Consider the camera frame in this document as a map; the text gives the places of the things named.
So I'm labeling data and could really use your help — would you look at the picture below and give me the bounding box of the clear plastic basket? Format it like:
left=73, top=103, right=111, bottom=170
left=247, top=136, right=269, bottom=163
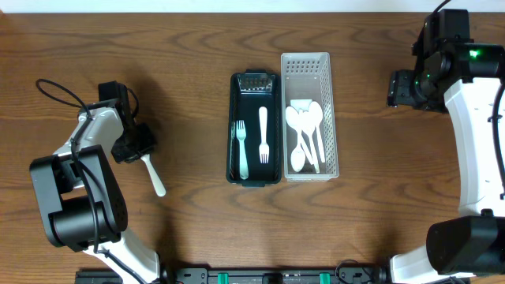
left=281, top=52, right=339, bottom=181

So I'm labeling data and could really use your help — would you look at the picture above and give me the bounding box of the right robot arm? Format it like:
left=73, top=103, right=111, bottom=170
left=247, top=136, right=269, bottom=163
left=387, top=6, right=504, bottom=283

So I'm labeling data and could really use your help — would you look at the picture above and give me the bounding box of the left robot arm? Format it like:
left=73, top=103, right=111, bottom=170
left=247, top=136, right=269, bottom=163
left=29, top=81, right=170, bottom=283

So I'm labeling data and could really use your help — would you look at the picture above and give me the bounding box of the black plastic basket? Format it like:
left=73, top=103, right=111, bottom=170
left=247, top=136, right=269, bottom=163
left=226, top=69, right=282, bottom=187

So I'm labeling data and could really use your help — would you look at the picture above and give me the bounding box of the white fork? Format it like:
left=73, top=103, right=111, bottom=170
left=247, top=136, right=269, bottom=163
left=236, top=120, right=249, bottom=180
left=140, top=154, right=166, bottom=197

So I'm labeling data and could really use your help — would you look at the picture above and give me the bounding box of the white fork tines down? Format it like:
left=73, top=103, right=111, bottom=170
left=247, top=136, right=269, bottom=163
left=259, top=106, right=270, bottom=164

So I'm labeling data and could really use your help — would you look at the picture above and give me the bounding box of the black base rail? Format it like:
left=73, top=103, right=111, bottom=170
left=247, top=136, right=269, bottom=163
left=74, top=260, right=390, bottom=284

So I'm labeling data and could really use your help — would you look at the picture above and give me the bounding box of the white spoon thin handle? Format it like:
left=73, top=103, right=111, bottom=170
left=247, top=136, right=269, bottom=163
left=290, top=114, right=309, bottom=174

